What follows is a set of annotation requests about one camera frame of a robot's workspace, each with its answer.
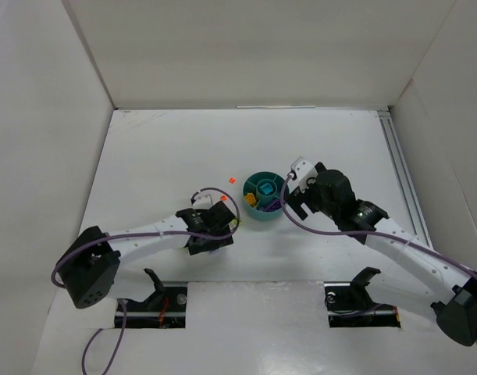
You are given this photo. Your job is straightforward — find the purple cable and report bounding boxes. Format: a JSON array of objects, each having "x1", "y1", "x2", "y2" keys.
[
  {"x1": 50, "y1": 187, "x2": 240, "y2": 375},
  {"x1": 279, "y1": 173, "x2": 477, "y2": 290}
]

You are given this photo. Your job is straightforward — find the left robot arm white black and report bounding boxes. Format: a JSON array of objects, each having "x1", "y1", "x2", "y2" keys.
[{"x1": 53, "y1": 201, "x2": 238, "y2": 309}]

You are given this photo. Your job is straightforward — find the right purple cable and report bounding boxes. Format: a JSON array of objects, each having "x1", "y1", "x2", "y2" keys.
[{"x1": 279, "y1": 173, "x2": 477, "y2": 290}]

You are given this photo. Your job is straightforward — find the aluminium rail right side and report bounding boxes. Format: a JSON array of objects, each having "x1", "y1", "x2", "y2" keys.
[{"x1": 377, "y1": 110, "x2": 432, "y2": 245}]

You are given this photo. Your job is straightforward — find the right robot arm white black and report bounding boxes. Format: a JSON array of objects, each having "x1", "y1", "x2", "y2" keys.
[{"x1": 280, "y1": 157, "x2": 477, "y2": 346}]

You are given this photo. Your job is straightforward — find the dark purple long lego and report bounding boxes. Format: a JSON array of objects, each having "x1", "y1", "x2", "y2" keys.
[{"x1": 263, "y1": 199, "x2": 281, "y2": 213}]

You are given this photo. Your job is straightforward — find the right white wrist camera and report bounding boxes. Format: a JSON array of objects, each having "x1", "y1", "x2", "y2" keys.
[{"x1": 290, "y1": 156, "x2": 318, "y2": 193}]

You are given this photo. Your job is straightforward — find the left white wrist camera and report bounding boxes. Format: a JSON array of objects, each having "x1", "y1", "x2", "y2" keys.
[{"x1": 190, "y1": 191, "x2": 214, "y2": 210}]

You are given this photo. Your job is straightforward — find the yellow orange square lego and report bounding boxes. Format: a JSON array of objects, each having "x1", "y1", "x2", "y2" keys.
[{"x1": 244, "y1": 193, "x2": 258, "y2": 207}]

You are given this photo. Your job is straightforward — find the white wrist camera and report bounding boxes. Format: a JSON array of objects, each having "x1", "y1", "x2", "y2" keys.
[
  {"x1": 190, "y1": 191, "x2": 214, "y2": 210},
  {"x1": 290, "y1": 156, "x2": 318, "y2": 193}
]

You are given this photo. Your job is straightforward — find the teal round divided container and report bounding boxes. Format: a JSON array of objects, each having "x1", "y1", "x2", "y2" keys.
[{"x1": 242, "y1": 171, "x2": 285, "y2": 222}]

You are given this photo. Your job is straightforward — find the teal oval lego piece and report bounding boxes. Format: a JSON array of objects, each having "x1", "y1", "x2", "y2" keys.
[{"x1": 258, "y1": 182, "x2": 275, "y2": 196}]

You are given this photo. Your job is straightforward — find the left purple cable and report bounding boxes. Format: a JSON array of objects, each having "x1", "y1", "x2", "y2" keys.
[{"x1": 50, "y1": 187, "x2": 240, "y2": 375}]

